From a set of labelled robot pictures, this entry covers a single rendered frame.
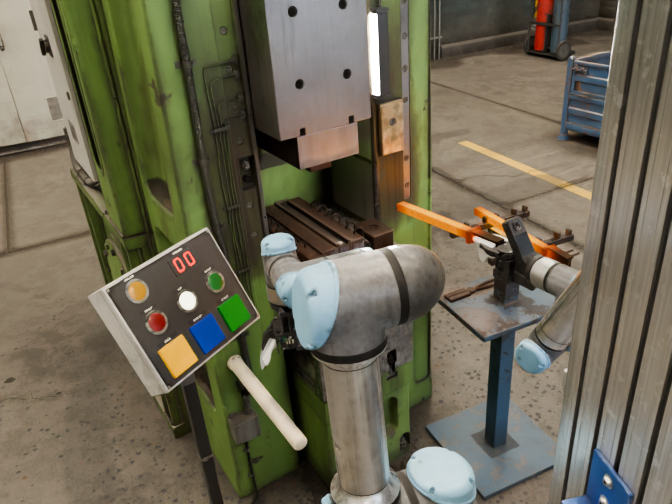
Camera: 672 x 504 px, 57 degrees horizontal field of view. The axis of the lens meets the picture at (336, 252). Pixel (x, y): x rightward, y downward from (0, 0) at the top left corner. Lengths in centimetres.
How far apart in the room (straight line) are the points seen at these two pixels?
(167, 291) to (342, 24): 83
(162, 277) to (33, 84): 551
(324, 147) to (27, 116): 545
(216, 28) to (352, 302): 105
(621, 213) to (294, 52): 112
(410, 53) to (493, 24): 778
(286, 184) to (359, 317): 150
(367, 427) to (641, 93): 59
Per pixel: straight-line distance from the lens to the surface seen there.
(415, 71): 209
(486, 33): 977
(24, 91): 694
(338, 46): 173
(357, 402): 93
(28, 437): 309
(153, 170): 213
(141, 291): 149
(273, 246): 130
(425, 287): 87
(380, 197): 212
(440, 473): 112
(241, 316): 162
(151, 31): 166
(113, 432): 293
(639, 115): 68
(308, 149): 173
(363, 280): 84
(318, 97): 172
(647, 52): 66
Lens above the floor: 189
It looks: 29 degrees down
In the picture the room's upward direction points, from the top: 5 degrees counter-clockwise
